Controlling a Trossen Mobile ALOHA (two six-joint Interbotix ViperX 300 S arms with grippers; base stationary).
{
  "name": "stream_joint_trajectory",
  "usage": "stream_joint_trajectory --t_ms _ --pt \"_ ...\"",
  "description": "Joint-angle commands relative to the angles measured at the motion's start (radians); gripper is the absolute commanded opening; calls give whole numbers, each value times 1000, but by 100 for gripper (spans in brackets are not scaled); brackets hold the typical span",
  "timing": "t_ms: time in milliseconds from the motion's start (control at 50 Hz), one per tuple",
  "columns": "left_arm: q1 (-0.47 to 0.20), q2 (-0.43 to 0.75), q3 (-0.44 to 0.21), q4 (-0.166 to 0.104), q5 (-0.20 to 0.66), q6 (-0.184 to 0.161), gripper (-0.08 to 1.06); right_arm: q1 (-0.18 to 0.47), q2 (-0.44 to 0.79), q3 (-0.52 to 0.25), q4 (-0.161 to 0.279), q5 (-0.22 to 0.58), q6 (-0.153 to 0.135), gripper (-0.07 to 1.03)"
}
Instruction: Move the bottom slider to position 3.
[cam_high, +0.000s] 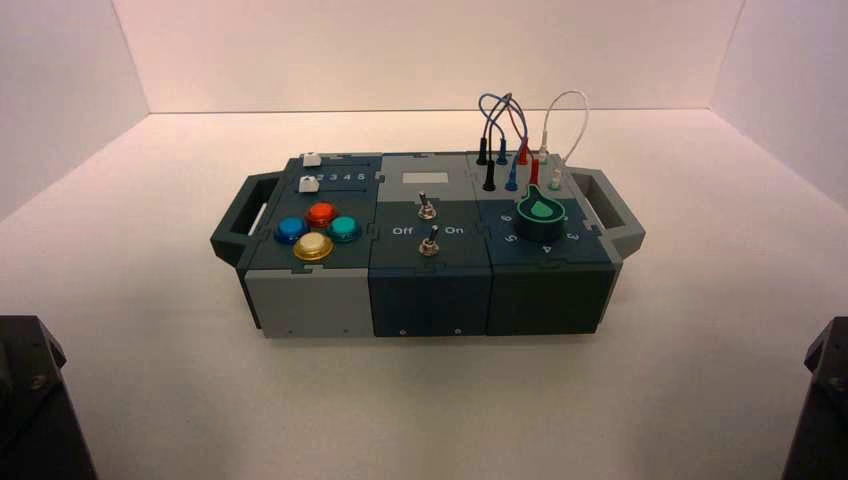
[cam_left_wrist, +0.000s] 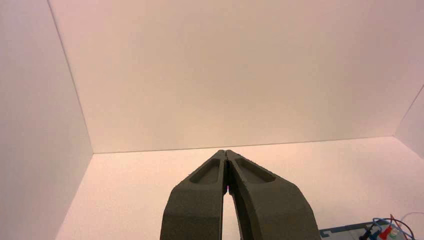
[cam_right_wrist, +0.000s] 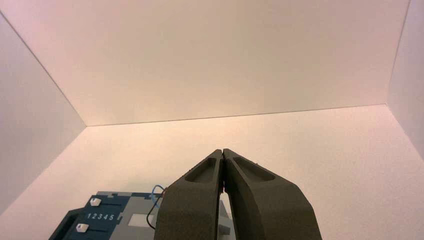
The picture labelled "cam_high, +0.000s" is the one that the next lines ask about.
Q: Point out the blue push button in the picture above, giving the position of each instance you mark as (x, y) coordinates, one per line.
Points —
(290, 230)

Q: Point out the red push button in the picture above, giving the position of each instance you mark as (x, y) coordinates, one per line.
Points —
(321, 212)

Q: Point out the light grey label plate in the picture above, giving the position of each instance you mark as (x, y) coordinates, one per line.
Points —
(424, 178)

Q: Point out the white slider knob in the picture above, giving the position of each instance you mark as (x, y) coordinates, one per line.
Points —
(310, 160)
(307, 185)

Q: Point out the metal toggle switch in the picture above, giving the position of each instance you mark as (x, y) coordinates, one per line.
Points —
(426, 209)
(430, 245)

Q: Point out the grey and blue control box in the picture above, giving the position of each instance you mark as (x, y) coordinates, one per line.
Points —
(430, 298)

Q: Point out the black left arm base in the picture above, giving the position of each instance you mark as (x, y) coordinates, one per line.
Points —
(33, 411)

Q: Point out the black and green rotary knob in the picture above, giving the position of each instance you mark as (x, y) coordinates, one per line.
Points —
(540, 218)

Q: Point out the teal push button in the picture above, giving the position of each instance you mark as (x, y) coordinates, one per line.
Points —
(344, 228)

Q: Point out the yellow push button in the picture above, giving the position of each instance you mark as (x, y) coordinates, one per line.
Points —
(313, 246)

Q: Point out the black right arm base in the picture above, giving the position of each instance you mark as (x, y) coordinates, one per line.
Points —
(821, 417)

